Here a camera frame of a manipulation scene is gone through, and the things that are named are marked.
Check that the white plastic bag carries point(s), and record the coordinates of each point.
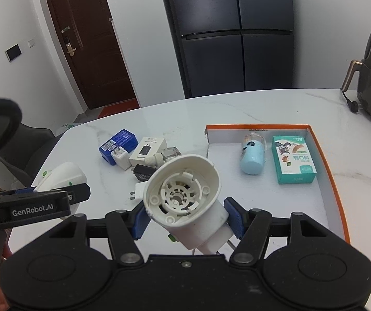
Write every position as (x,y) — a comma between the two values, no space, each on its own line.
(68,126)

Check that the white charger box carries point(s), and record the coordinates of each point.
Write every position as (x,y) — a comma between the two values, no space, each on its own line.
(148,150)

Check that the dark brown door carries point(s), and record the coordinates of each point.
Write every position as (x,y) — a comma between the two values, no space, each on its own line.
(88,39)

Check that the light blue bottle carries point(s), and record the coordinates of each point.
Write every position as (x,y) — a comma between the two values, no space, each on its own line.
(253,160)

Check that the white tray with orange rim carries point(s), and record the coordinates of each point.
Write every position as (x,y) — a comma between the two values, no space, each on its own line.
(289,201)

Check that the dark grey chair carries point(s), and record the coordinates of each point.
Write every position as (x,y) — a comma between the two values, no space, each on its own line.
(20,145)

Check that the green bandage box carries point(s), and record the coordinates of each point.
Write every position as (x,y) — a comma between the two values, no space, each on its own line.
(294,162)

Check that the gold door lock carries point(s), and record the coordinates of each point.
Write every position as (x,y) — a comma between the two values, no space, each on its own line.
(69,45)

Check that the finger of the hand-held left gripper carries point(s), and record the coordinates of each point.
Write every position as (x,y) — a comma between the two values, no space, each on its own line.
(78,194)
(23,191)

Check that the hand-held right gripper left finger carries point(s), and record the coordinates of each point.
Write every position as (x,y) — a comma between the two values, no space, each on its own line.
(139,223)

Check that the white device with green buttons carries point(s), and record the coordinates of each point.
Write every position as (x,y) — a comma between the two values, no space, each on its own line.
(65,175)

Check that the black charger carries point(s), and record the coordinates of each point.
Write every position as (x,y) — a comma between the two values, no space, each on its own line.
(143,172)

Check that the small white plug adapter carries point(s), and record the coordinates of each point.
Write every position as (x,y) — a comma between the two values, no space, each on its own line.
(138,190)

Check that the white charger plug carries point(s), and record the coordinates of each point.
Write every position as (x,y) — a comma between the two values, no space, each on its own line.
(120,158)

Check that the dark grey refrigerator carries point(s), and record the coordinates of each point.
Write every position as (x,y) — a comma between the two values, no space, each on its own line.
(234,39)

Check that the black wall panel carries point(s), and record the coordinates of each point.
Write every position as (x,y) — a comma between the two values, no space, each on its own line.
(13,52)

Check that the white round plug-in device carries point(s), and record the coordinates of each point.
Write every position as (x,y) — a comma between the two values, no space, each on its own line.
(185,175)

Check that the blue box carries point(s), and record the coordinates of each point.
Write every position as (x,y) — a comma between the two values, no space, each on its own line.
(122,137)

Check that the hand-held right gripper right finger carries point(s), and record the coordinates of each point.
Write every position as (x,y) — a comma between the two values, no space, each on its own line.
(234,217)

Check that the red doormat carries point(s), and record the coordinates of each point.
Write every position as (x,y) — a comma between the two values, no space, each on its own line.
(117,107)

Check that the clear liquid refill bottle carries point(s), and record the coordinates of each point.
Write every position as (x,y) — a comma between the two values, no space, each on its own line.
(171,154)

